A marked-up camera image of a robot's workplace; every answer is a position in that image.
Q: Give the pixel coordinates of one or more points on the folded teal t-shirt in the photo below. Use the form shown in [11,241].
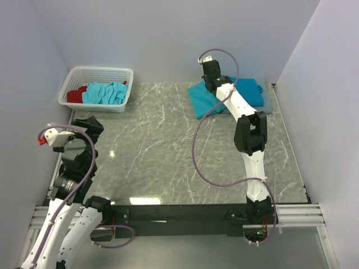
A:
[250,91]

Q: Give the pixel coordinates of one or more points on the teal t-shirt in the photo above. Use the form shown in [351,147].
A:
[201,99]
[250,91]

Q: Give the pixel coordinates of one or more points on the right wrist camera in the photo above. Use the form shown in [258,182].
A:
[204,60]

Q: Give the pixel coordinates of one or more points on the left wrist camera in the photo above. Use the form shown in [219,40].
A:
[54,137]

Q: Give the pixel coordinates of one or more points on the folded grey-blue t-shirt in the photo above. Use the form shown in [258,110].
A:
[265,94]

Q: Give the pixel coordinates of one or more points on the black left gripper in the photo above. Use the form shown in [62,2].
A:
[91,125]

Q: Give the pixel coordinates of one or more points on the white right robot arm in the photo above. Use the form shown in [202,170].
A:
[250,138]

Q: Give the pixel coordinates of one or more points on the crumpled light blue shirt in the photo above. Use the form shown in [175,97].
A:
[113,93]

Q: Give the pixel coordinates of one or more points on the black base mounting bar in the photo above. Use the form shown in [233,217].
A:
[173,220]

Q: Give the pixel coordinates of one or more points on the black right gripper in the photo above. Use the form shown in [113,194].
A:
[204,78]

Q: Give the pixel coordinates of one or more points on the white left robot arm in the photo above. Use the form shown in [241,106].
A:
[69,218]

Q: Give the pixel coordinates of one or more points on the aluminium rail frame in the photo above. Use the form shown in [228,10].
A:
[292,215]

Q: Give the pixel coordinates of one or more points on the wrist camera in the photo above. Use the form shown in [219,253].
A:
[54,137]
[204,60]

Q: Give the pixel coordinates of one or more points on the red shirt in basket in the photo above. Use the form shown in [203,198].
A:
[75,96]

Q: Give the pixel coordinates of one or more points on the white plastic laundry basket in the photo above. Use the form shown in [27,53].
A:
[80,76]

